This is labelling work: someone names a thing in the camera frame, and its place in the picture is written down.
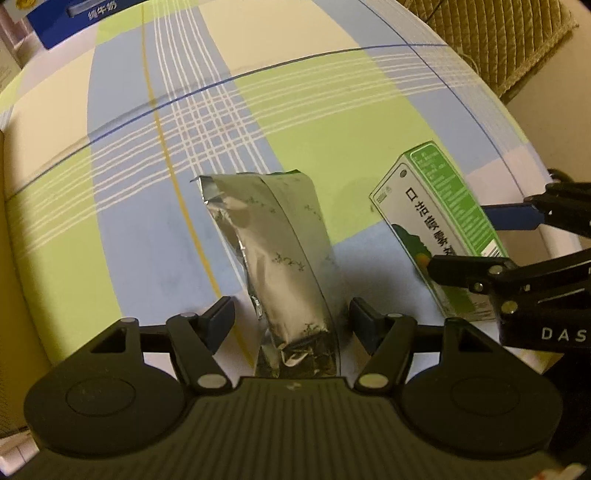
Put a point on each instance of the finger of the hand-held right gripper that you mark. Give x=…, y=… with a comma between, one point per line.
x=510, y=216
x=461, y=271

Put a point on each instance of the silver foil tea pouch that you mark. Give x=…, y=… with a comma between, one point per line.
x=277, y=258

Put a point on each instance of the blue and white carton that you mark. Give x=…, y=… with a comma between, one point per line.
x=78, y=18

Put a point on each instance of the green and white medicine box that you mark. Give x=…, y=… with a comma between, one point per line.
x=434, y=198

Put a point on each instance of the yellow quilted cushion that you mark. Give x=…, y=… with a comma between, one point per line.
x=489, y=37

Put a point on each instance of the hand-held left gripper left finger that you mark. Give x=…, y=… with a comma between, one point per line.
x=221, y=319

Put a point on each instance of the checked cloth covered desktop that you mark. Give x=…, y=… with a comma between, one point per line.
x=300, y=120

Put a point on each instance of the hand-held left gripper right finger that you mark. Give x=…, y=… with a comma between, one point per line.
x=364, y=323

